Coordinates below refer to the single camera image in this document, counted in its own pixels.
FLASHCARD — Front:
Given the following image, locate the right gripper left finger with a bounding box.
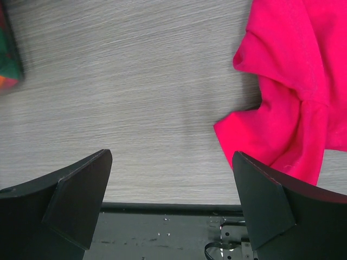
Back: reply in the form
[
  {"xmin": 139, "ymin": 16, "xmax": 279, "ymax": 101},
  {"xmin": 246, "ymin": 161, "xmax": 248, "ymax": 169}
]
[{"xmin": 1, "ymin": 149, "xmax": 112, "ymax": 259}]

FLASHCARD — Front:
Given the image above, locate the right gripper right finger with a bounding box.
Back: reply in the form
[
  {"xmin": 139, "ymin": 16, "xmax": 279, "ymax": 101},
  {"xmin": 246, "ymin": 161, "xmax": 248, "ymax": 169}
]
[{"xmin": 232, "ymin": 152, "xmax": 346, "ymax": 259}]

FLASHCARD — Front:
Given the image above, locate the clear plastic bin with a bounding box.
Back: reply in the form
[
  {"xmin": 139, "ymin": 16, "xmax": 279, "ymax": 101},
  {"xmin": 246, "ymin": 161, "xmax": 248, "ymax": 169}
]
[{"xmin": 0, "ymin": 0, "xmax": 27, "ymax": 95}]

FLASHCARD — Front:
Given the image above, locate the pink t shirt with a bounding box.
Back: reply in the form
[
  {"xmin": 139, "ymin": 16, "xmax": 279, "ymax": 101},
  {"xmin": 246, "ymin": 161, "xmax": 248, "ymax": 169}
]
[{"xmin": 214, "ymin": 1, "xmax": 346, "ymax": 185}]

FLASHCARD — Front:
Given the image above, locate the green t shirt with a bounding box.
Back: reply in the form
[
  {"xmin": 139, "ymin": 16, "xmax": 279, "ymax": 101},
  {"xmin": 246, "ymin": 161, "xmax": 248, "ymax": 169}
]
[{"xmin": 0, "ymin": 0, "xmax": 21, "ymax": 81}]

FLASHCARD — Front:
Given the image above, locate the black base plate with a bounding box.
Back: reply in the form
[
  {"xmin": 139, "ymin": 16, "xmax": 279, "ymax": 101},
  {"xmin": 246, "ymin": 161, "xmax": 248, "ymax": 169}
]
[{"xmin": 84, "ymin": 203, "xmax": 259, "ymax": 260}]

